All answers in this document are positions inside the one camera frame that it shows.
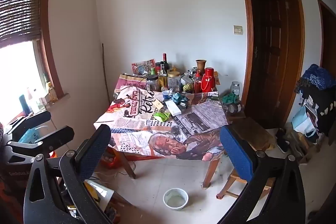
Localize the clear plastic container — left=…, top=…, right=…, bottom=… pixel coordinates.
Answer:
left=181, top=73, right=195, bottom=86

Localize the dark blue cylinder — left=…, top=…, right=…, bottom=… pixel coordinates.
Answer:
left=19, top=94, right=31, bottom=115

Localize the low wooden bench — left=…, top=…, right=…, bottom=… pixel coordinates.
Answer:
left=227, top=116, right=276, bottom=152

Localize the green wrapper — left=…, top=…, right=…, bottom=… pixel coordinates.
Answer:
left=154, top=112, right=172, bottom=122

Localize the blue plastic bag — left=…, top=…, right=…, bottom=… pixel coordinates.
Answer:
left=18, top=127, right=49, bottom=144

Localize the window with wooden frame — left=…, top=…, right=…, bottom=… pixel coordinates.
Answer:
left=0, top=0, right=71, bottom=122

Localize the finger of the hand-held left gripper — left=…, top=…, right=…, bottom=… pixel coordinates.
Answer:
left=10, top=110, right=52, bottom=139
left=7, top=126, right=75, bottom=154

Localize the wooden stool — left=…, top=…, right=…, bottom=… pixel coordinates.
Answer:
left=217, top=151, right=276, bottom=199

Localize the dark wine bottle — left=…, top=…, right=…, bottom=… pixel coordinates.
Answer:
left=162, top=53, right=171, bottom=77

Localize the brown ceramic vase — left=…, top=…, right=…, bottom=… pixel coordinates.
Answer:
left=196, top=59, right=207, bottom=75

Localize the clear bottle with yellow label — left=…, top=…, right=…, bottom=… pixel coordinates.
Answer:
left=157, top=61, right=168, bottom=92

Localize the yellow liquid bottle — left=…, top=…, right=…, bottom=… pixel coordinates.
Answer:
left=45, top=73, right=58, bottom=104

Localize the teal and white cloth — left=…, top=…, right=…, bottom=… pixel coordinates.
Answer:
left=173, top=92, right=190, bottom=109

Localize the blue knit cloth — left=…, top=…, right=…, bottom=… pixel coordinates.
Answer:
left=299, top=64, right=336, bottom=90

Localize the red thermos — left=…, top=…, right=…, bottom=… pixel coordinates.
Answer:
left=201, top=67, right=216, bottom=93

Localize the pink printed sack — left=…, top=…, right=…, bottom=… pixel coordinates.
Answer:
left=119, top=73, right=147, bottom=89

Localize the wooden rack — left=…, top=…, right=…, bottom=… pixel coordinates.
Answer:
left=286, top=130, right=328, bottom=164

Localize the printed tablecloth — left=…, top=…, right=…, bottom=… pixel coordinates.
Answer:
left=94, top=73, right=228, bottom=161

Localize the white bowl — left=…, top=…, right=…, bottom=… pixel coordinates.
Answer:
left=163, top=188, right=189, bottom=211

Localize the round metal tin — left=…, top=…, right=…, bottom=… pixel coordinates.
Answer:
left=228, top=103, right=243, bottom=114

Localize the flat red box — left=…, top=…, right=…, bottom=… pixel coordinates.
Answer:
left=129, top=153, right=163, bottom=161

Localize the clear jar with black lid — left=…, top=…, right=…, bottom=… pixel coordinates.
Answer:
left=145, top=75, right=160, bottom=92

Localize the thin wooden stick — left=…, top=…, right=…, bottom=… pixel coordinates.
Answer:
left=101, top=43, right=111, bottom=106

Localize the green plastic bag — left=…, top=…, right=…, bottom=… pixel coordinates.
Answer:
left=220, top=93, right=238, bottom=106

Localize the wooden door frame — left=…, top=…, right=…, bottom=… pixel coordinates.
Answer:
left=236, top=0, right=305, bottom=126
left=316, top=0, right=336, bottom=72

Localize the glass jar with silver lid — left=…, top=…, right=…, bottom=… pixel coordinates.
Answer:
left=230, top=81, right=240, bottom=97

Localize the white board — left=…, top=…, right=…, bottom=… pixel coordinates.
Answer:
left=85, top=179, right=116, bottom=211

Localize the light blue bag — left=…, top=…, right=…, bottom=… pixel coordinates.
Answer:
left=292, top=106, right=318, bottom=138

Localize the dark wooden door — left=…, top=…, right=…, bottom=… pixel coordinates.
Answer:
left=244, top=0, right=298, bottom=122

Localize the red snack packet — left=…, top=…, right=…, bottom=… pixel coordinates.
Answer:
left=131, top=59, right=156, bottom=75

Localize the white cable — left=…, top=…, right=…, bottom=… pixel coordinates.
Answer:
left=94, top=172, right=137, bottom=185

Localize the red plastic bag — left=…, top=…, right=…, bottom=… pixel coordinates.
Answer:
left=102, top=147, right=124, bottom=169

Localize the white box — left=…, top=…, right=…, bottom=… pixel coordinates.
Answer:
left=166, top=101, right=182, bottom=116

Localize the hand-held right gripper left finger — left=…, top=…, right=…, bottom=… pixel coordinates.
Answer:
left=23, top=124, right=112, bottom=224

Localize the bag of nuts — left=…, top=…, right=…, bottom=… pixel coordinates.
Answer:
left=167, top=70, right=181, bottom=93

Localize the red sauce bottle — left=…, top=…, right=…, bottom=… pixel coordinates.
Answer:
left=194, top=73, right=202, bottom=93

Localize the small wooden side table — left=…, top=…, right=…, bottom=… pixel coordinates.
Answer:
left=220, top=106, right=247, bottom=125

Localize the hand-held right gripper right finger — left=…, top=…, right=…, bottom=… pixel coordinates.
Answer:
left=219, top=124, right=306, bottom=224

